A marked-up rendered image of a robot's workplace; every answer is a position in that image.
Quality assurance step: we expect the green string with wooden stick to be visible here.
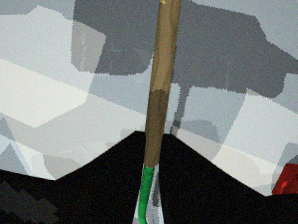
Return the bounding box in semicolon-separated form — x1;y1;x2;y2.
137;0;182;224

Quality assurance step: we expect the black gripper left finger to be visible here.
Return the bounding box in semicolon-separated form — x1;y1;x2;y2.
0;131;146;224

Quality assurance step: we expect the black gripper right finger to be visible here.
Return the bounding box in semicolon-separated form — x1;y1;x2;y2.
158;133;298;224

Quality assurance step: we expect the red cube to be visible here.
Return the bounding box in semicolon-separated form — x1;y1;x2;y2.
271;163;298;196

